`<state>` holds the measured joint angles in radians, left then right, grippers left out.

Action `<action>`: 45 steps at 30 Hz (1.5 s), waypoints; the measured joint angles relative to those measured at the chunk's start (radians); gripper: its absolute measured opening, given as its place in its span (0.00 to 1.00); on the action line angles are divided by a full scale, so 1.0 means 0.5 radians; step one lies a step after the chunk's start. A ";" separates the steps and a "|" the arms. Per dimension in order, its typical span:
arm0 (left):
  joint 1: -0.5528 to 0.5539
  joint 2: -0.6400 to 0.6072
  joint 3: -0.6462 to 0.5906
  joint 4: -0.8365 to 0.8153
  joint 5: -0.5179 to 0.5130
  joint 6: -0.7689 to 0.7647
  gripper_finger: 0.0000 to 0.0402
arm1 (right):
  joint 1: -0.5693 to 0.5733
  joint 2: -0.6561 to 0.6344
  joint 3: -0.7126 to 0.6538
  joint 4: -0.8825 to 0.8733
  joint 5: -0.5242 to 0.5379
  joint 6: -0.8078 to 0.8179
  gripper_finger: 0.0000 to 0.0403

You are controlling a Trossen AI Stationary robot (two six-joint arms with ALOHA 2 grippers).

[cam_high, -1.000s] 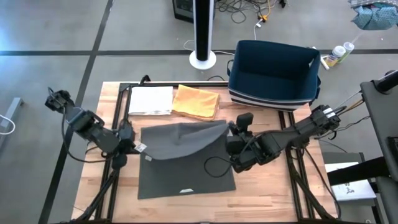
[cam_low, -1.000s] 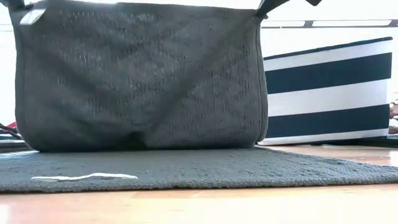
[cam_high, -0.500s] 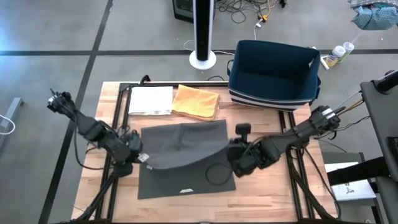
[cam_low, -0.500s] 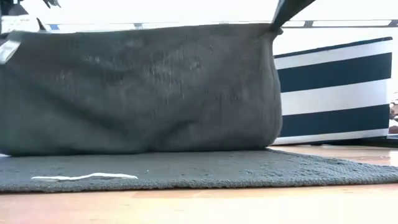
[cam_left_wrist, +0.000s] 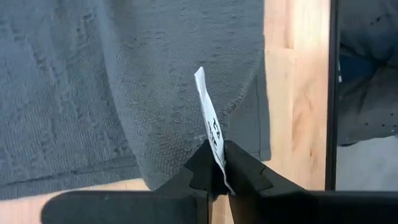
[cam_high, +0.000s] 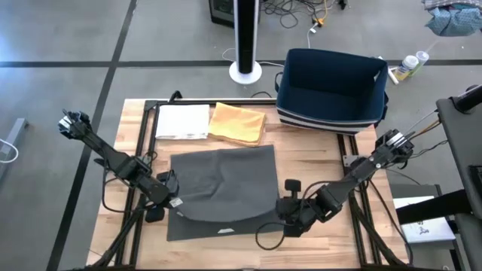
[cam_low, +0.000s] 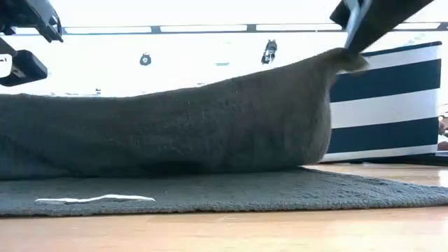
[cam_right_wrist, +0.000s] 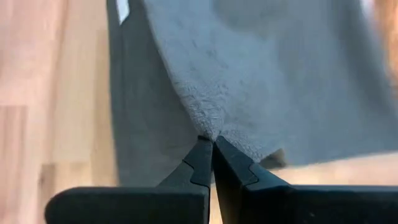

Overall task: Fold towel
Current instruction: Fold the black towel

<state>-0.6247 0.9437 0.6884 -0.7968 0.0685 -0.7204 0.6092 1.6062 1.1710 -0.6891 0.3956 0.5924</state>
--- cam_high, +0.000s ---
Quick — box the blue crumpled cloth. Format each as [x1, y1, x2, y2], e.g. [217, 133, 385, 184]
[425, 5, 482, 38]

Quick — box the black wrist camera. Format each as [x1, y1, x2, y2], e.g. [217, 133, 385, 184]
[145, 206, 166, 224]
[284, 178, 303, 193]

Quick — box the navy white striped fabric basket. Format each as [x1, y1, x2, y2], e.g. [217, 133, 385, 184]
[274, 47, 390, 136]

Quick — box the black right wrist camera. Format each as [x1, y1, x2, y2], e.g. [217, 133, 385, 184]
[284, 178, 303, 193]

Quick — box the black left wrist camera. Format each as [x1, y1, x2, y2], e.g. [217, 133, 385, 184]
[145, 206, 166, 224]

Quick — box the black side cable bundle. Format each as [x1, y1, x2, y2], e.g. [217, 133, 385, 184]
[398, 108, 449, 170]

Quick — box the white black tower fan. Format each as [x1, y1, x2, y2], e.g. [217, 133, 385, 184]
[228, 0, 263, 86]

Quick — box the white paper sheet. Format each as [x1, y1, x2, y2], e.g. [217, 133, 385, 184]
[392, 195, 457, 245]

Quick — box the white looped floor cable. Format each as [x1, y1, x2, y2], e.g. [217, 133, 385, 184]
[0, 138, 20, 165]

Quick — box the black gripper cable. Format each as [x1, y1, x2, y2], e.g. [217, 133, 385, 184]
[255, 180, 332, 251]
[101, 169, 151, 214]

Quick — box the dark grey desk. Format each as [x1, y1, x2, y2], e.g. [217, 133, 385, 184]
[435, 84, 482, 271]

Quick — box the grey towel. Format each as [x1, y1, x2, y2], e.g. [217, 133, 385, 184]
[166, 145, 286, 242]

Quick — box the black floor box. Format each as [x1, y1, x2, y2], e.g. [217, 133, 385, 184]
[209, 0, 236, 29]

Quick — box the yellow towel with white tags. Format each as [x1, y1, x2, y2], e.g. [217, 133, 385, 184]
[207, 102, 267, 148]

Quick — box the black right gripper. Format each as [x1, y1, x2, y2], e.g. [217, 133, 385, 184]
[276, 195, 322, 238]

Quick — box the grey metal stand leg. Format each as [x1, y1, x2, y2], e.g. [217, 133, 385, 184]
[0, 117, 30, 163]

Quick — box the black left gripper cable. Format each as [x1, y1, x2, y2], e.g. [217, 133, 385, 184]
[101, 169, 151, 214]

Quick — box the black aluminium table frame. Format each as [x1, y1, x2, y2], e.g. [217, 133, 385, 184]
[88, 90, 413, 271]

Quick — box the white checked towel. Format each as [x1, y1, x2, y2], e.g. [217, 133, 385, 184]
[155, 104, 211, 141]

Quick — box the black floor cable tangle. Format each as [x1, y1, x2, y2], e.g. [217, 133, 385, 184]
[259, 0, 349, 29]

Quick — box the white wipes container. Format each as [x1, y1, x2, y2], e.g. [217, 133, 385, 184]
[393, 54, 419, 82]

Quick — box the clear plastic container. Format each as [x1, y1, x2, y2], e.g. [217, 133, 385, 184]
[413, 50, 431, 76]

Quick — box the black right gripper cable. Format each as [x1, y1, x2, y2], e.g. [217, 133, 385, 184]
[255, 180, 332, 251]

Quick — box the white power plug cable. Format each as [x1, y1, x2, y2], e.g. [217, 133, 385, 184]
[307, 21, 320, 53]

